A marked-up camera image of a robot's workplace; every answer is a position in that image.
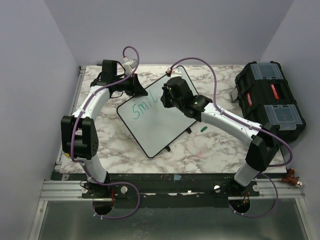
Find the copper pipe fitting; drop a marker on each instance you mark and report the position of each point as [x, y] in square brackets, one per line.
[291, 179]

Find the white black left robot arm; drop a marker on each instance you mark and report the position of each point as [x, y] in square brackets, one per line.
[79, 136]

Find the aluminium rail left edge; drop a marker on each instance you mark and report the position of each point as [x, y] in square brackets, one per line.
[62, 160]

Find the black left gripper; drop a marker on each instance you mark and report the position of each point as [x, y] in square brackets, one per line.
[136, 88]

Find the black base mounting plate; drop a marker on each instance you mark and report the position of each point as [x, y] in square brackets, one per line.
[163, 190]

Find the front aluminium rail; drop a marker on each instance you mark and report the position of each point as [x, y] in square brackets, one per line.
[61, 191]

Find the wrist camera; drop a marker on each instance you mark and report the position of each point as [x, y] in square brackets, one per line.
[173, 72]
[129, 65]

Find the black plastic toolbox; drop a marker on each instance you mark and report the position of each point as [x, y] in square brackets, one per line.
[264, 96]

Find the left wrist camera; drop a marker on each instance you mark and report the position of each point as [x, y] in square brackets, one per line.
[129, 65]

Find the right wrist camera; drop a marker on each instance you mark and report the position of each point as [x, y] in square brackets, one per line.
[173, 72]

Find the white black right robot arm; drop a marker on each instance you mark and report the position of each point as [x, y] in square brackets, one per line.
[260, 140]

